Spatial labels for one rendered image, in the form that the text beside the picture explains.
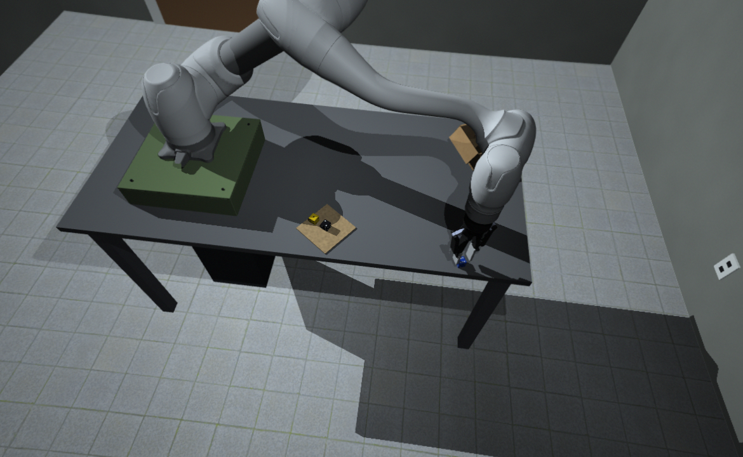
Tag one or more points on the tan textured mat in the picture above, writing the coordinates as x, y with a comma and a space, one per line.
326, 240

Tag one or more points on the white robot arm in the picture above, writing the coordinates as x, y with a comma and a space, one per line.
181, 99

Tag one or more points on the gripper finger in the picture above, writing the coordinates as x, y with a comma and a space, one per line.
474, 245
458, 244

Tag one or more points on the open brown cardboard box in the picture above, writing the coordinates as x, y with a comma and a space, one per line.
464, 146

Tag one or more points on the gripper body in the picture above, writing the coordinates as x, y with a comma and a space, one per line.
470, 226

